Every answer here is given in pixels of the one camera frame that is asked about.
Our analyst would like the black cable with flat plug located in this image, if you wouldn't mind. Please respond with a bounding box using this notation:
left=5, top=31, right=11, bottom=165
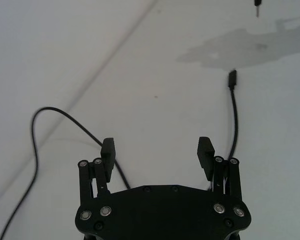
left=0, top=69, right=239, bottom=240

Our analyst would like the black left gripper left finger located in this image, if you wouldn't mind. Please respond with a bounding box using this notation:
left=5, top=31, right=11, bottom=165
left=77, top=137, right=116, bottom=205

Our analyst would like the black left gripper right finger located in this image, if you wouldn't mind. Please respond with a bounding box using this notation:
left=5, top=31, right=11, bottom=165
left=197, top=136, right=244, bottom=201

